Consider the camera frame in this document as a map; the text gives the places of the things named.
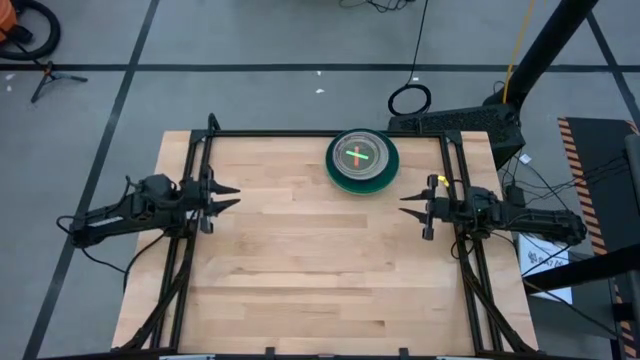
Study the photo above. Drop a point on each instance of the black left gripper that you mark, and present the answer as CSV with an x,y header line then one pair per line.
x,y
195,195

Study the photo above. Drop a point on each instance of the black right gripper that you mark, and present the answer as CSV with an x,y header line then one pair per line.
x,y
450,207

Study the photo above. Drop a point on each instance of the small red translucent plate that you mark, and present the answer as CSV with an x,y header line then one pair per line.
x,y
356,163

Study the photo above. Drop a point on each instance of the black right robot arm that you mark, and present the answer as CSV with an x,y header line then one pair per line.
x,y
540,222

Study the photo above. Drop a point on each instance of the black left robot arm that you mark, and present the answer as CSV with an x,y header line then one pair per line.
x,y
130,215

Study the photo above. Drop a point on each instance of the yellow tag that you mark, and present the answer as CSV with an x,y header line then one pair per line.
x,y
443,180

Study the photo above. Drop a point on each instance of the white cardboard box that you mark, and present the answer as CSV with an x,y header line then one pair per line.
x,y
545,272

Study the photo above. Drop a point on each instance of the black metal beam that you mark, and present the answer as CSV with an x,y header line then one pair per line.
x,y
575,272

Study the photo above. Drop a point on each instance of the black hazard-striped platform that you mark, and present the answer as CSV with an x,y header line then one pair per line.
x,y
600,150

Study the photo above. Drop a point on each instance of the black slanted pole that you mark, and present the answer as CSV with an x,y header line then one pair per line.
x,y
545,50

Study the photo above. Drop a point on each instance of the black tripod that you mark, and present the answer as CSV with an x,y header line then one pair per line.
x,y
50,75

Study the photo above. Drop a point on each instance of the orange vacuum cleaner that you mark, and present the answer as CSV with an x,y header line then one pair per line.
x,y
6,17

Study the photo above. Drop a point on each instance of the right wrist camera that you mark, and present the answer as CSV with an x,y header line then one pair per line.
x,y
428,234

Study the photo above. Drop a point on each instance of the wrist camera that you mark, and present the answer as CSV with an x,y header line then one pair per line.
x,y
428,234
207,226

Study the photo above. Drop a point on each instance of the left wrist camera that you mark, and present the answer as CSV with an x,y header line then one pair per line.
x,y
207,226

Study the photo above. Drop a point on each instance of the black metal table frame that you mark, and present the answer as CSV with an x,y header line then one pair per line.
x,y
280,133

